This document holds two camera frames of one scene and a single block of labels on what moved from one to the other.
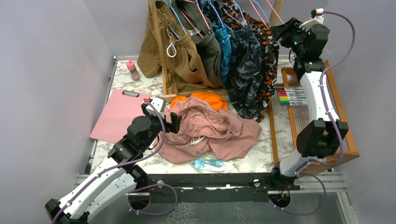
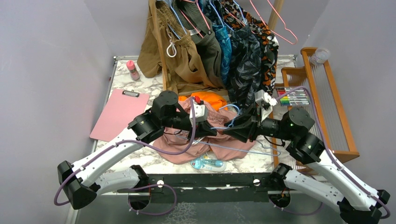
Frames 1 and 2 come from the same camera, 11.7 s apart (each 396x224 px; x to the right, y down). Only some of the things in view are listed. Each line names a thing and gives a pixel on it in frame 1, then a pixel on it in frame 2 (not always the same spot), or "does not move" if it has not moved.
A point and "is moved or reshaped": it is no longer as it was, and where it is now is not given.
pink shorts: (201, 125) is moved or reshaped
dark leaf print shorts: (246, 72) does not move
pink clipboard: (122, 107) does not move
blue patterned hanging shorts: (224, 40) does not move
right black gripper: (284, 31) → (246, 126)
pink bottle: (134, 74) does not move
